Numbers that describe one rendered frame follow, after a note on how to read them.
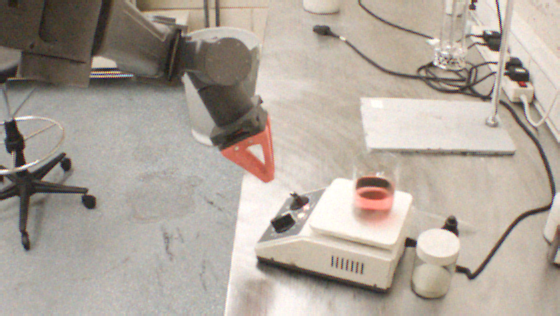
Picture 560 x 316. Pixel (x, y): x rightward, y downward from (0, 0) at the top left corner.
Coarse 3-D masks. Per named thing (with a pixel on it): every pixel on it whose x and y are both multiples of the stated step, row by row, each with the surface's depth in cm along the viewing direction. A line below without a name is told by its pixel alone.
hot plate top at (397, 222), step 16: (336, 192) 86; (400, 192) 86; (320, 208) 83; (336, 208) 83; (400, 208) 83; (320, 224) 81; (336, 224) 80; (352, 224) 80; (384, 224) 80; (400, 224) 80; (352, 240) 79; (368, 240) 78; (384, 240) 78
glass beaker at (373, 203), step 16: (368, 160) 81; (384, 160) 81; (368, 176) 76; (384, 176) 82; (352, 192) 80; (368, 192) 77; (384, 192) 77; (352, 208) 81; (368, 208) 79; (384, 208) 79; (368, 224) 80
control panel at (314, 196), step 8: (312, 192) 92; (320, 192) 91; (288, 200) 94; (312, 200) 90; (280, 208) 93; (288, 208) 91; (312, 208) 87; (296, 216) 88; (304, 216) 86; (296, 224) 85; (304, 224) 84; (264, 232) 88; (272, 232) 87; (288, 232) 84; (296, 232) 83; (264, 240) 86
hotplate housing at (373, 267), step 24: (408, 216) 85; (288, 240) 83; (312, 240) 81; (336, 240) 80; (408, 240) 85; (288, 264) 85; (312, 264) 83; (336, 264) 81; (360, 264) 80; (384, 264) 78; (384, 288) 81
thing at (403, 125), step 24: (384, 120) 120; (408, 120) 120; (432, 120) 120; (456, 120) 120; (480, 120) 120; (384, 144) 112; (408, 144) 112; (432, 144) 112; (456, 144) 112; (480, 144) 112; (504, 144) 112
